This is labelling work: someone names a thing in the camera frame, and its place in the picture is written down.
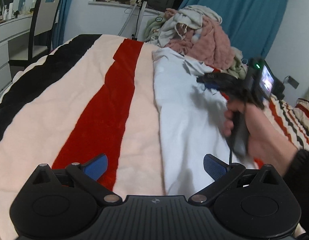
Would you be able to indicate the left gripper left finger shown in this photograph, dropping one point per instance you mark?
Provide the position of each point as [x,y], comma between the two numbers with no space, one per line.
[86,175]

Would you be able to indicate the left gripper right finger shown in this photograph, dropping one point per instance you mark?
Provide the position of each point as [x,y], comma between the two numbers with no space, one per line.
[224,176]

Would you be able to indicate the white t-shirt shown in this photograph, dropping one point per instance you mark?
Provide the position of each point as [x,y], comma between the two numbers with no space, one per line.
[190,122]

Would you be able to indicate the person's right forearm black sleeve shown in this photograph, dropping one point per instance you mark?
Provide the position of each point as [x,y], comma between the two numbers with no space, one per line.
[297,179]

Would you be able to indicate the pile of clothes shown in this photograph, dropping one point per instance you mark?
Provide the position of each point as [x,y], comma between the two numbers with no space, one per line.
[195,31]

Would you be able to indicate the person's right hand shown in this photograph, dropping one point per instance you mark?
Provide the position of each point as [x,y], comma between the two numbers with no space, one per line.
[265,142]

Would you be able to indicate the striped bed blanket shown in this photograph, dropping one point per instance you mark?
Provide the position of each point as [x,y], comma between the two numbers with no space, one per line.
[95,95]

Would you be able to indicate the white desk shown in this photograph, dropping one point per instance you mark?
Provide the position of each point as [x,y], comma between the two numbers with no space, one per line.
[10,30]

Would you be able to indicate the white wooden chair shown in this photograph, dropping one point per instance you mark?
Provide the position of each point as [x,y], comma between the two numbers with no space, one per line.
[28,48]

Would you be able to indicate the wall power socket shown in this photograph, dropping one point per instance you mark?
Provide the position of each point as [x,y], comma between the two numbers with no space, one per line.
[291,81]

